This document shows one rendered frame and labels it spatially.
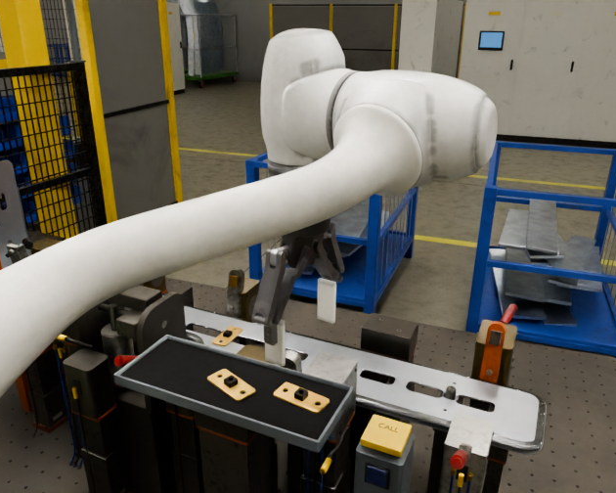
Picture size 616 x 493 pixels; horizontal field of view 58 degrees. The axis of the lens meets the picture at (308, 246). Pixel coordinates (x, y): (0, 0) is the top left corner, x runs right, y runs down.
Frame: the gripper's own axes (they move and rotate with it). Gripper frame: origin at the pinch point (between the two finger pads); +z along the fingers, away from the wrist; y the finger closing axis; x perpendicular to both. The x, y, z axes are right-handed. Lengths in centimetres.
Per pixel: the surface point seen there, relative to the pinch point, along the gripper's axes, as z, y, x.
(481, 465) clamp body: 23.9, 14.9, -25.0
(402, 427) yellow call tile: 11.9, 2.6, -15.6
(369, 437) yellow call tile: 11.9, -1.8, -12.5
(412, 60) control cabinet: 16, 764, 304
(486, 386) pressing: 28, 42, -19
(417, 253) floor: 128, 323, 104
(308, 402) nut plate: 11.6, -0.3, -1.4
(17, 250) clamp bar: 7, 4, 81
